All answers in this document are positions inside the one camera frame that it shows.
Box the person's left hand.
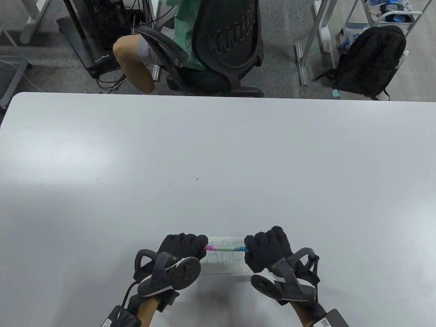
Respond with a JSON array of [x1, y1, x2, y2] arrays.
[[129, 233, 209, 312]]

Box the person's right hand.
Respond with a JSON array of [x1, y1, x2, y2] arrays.
[[244, 225, 321, 307]]

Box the pink and blue permanent marker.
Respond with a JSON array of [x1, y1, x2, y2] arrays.
[[204, 245, 249, 252]]

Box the lined white letter paper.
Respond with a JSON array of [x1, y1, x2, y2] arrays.
[[201, 236, 253, 275]]

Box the person's left forearm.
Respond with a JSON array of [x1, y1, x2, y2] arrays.
[[136, 298, 160, 327]]

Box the person's right forearm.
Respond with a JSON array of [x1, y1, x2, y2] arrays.
[[290, 301, 324, 327]]

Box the grey left hand controller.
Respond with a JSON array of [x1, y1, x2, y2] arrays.
[[134, 249, 202, 298]]

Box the grey hand controller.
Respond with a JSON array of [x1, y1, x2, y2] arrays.
[[250, 248, 321, 302], [134, 249, 202, 298]]

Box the grey right hand controller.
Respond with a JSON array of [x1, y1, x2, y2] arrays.
[[250, 248, 321, 302]]

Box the black left wrist box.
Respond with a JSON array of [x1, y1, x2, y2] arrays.
[[99, 305, 142, 327]]

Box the black wrist box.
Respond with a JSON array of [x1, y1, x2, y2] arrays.
[[99, 305, 142, 327], [312, 308, 351, 327]]

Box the black right wrist box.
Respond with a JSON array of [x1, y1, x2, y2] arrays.
[[312, 308, 351, 327]]

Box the aluminium profile bar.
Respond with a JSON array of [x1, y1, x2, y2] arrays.
[[295, 43, 309, 87]]

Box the black backpack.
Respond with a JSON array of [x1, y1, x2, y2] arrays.
[[315, 25, 408, 101]]

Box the black office chair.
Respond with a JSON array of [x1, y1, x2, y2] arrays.
[[133, 0, 265, 98]]

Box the white table leg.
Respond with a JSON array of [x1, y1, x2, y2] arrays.
[[312, 0, 336, 67]]

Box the blue plastic bag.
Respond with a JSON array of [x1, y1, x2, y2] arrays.
[[341, 29, 358, 50]]

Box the black computer tower stand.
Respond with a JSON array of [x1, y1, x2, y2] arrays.
[[56, 0, 145, 79]]

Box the white metal cart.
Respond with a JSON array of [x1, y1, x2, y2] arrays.
[[341, 0, 423, 48]]

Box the white desk leg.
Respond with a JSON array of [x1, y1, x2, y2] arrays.
[[19, 0, 51, 45]]

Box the black floor cables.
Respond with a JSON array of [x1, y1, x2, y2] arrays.
[[96, 66, 130, 94]]

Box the grey table frame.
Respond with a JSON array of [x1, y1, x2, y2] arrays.
[[0, 24, 33, 109]]

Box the blue cable spool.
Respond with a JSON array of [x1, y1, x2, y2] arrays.
[[381, 12, 414, 23]]

